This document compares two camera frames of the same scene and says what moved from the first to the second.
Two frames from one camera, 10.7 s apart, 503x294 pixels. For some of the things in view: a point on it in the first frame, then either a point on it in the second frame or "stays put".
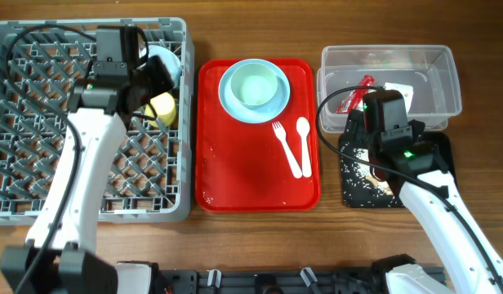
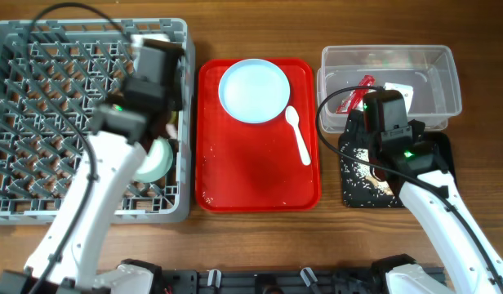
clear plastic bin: x=425 y=73 stays put
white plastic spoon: x=303 y=127 to x=292 y=118
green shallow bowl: x=255 y=85 to x=158 y=162
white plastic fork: x=280 y=133 to x=171 y=131
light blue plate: x=261 y=115 stays put
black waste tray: x=360 y=190 stays put
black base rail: x=173 y=280 stays put
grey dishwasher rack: x=148 y=175 stays put
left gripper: x=164 y=80 to x=179 y=95
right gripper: x=416 y=127 stays put
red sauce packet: x=354 y=100 stays put
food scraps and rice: x=364 y=171 stays put
